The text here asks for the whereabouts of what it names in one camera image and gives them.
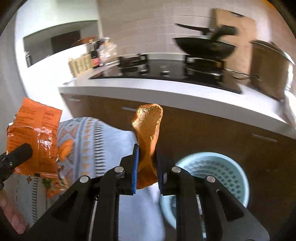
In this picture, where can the clear plastic bag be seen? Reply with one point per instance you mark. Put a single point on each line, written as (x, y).
(107, 51)

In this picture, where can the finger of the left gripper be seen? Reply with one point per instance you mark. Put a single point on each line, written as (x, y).
(14, 159)

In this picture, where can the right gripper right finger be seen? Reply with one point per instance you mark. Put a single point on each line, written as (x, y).
(205, 209)

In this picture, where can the black gas stove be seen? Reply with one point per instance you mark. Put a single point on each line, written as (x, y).
(191, 70)

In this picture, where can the beige woven basket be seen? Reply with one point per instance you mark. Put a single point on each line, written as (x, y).
(80, 65)

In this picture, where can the wooden cutting board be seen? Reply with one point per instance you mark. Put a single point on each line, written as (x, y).
(240, 60)

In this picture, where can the white cloth on counter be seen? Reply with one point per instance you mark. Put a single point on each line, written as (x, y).
(289, 108)

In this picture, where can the patterned blue tablecloth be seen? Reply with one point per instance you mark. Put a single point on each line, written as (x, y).
(97, 148)

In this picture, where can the colourful snack packet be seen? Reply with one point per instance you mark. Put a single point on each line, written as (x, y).
(56, 186)

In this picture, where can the steel stock pot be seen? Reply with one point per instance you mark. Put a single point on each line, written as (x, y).
(271, 69)

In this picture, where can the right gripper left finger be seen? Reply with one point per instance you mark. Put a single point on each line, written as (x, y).
(89, 209)

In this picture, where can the orange snack wrapper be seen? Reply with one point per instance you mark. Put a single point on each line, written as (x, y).
(37, 125)

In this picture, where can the brown kitchen cabinet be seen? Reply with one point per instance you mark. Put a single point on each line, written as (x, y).
(266, 157)

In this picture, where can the light blue trash basket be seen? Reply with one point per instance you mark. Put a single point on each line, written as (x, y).
(226, 170)

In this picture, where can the person's left hand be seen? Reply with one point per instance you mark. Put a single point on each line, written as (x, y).
(12, 213)

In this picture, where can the black frying pan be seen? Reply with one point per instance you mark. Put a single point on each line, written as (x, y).
(207, 46)

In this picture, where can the dark soy sauce bottle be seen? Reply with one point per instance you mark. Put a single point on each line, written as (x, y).
(94, 47)

